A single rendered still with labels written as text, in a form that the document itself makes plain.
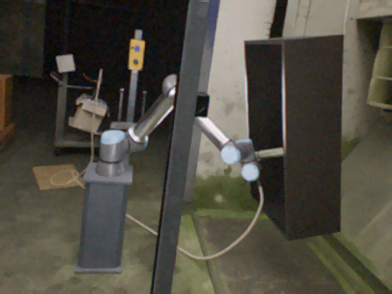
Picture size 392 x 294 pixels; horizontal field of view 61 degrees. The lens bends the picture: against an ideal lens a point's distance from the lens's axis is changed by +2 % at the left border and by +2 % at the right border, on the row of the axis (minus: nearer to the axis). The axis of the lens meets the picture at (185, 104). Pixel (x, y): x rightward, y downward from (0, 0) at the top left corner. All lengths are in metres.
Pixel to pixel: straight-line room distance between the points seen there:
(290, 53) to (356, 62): 1.63
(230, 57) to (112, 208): 1.58
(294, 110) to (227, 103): 1.12
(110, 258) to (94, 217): 0.31
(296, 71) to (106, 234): 1.57
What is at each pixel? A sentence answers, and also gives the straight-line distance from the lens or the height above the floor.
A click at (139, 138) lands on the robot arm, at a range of 2.27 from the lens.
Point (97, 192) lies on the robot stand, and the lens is 2.24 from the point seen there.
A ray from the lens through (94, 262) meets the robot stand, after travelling 2.48.
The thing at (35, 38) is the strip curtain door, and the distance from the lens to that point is 12.16.
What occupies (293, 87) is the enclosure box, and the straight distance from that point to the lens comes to 1.92.
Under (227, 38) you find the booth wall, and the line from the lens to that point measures 2.92.
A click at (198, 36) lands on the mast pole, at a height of 1.55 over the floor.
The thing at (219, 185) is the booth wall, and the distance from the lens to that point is 3.18.
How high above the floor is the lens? 1.50
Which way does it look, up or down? 9 degrees down
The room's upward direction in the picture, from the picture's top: 7 degrees clockwise
